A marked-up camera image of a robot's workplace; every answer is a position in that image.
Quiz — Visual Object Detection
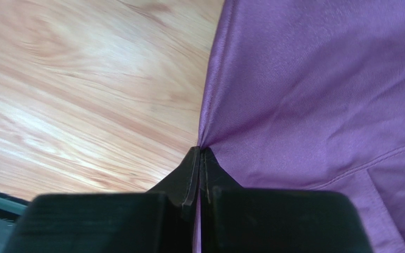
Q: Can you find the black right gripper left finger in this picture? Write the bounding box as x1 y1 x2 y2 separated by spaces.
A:
4 147 200 252

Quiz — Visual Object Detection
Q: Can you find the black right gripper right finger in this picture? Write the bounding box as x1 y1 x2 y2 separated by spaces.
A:
200 148 372 252

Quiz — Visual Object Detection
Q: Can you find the purple cloth napkin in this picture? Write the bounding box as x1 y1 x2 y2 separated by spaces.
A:
198 1 405 252

